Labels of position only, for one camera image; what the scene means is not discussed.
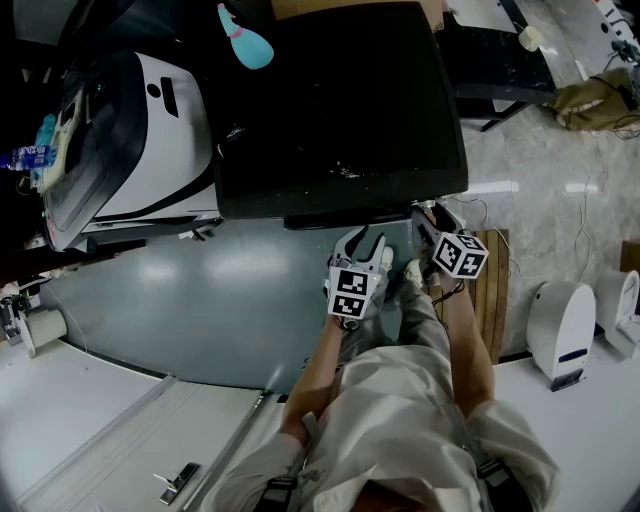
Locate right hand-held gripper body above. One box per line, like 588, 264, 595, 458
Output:
421, 226, 491, 279

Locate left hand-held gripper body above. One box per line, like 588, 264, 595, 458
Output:
324, 248, 389, 320

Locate large black box appliance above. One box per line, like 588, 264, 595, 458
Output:
211, 1, 471, 232

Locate person's right forearm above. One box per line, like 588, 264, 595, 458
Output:
436, 278, 497, 420

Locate person's left forearm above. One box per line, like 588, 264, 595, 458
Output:
281, 316, 352, 447

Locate person's right white shoe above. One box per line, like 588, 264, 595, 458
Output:
401, 258, 426, 289

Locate wooden slatted platform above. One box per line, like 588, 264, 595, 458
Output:
426, 228, 512, 366

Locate person's grey trousers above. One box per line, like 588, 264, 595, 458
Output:
343, 273, 452, 362

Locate white round closed toilet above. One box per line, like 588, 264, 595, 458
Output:
525, 280, 599, 393

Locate person's white shirt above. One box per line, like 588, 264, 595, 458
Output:
198, 344, 562, 512

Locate black table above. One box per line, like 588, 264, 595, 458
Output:
441, 0, 559, 133

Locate white toilet with open lid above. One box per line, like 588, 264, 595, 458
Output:
594, 269, 640, 361

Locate cardboard box beside toilets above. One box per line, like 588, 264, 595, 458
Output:
619, 239, 640, 274

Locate white cup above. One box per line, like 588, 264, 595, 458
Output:
517, 24, 544, 53

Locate white and grey top-load washer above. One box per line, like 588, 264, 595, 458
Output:
41, 49, 224, 252

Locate large open cardboard box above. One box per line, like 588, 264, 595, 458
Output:
269, 0, 447, 34

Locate white door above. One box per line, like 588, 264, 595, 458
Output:
13, 373, 287, 512

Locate white display counter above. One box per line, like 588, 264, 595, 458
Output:
591, 0, 640, 42

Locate cream plastic tool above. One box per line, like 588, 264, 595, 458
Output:
34, 84, 97, 194

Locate white pipe roll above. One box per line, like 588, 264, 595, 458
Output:
19, 305, 69, 359

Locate blue cloth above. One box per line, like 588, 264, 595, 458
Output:
34, 113, 59, 147

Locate blue label water bottle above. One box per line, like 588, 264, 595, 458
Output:
0, 144, 58, 172

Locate teal handled brush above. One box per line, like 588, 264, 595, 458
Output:
215, 2, 276, 71

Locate silver door handle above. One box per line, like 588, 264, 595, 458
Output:
151, 461, 201, 507

